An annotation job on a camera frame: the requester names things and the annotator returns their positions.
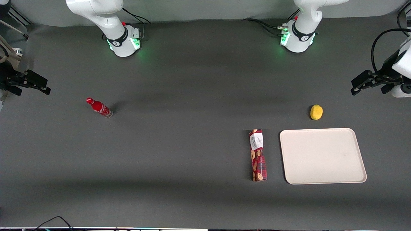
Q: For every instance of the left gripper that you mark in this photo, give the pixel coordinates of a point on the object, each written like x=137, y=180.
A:
x=384, y=74

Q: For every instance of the red cola bottle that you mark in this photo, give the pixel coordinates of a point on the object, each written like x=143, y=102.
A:
x=99, y=107

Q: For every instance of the red cookie box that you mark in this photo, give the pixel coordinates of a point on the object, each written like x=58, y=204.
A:
x=257, y=154

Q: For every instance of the cream plastic tray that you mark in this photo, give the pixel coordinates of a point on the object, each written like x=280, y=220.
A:
x=321, y=156

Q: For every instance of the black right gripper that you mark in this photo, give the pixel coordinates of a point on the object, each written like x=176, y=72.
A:
x=7, y=79

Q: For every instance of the yellow lemon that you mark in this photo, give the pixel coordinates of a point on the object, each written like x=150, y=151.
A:
x=316, y=112

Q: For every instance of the black metal frame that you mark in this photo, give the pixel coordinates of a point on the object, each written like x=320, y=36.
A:
x=19, y=17

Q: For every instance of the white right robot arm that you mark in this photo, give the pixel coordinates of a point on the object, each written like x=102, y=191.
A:
x=102, y=12

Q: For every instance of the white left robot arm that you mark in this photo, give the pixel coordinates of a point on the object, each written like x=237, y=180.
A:
x=301, y=19

